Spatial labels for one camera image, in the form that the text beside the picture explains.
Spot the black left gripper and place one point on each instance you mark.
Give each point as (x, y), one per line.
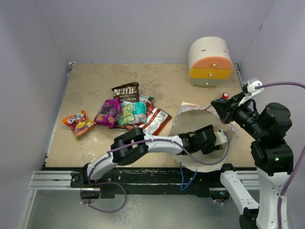
(210, 148)

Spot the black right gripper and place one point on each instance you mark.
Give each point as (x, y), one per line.
(227, 108)

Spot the blue checkered paper bag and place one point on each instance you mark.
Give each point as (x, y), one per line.
(192, 117)

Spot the red doritos bag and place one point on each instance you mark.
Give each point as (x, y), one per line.
(157, 118)

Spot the teal snack packet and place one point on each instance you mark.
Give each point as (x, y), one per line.
(139, 112)

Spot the green chips bag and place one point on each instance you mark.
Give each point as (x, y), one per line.
(145, 98)

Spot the green candy packet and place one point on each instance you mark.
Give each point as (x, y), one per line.
(126, 115)

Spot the brown potato chips bag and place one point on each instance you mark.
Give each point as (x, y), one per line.
(127, 92)

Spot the purple snack packet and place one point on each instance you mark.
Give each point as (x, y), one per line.
(109, 113)

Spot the orange snack packet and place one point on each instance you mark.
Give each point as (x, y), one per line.
(80, 124)

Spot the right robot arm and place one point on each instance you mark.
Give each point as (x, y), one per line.
(272, 156)

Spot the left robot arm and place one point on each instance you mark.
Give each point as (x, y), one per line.
(133, 145)

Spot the round drawer box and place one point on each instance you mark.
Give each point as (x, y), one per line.
(210, 63)

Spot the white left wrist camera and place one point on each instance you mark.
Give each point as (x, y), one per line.
(221, 137)

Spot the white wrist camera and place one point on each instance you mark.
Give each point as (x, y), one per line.
(249, 90)
(221, 137)

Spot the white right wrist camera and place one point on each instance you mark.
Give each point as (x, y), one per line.
(249, 90)

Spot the black table edge rail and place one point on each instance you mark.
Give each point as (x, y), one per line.
(133, 181)

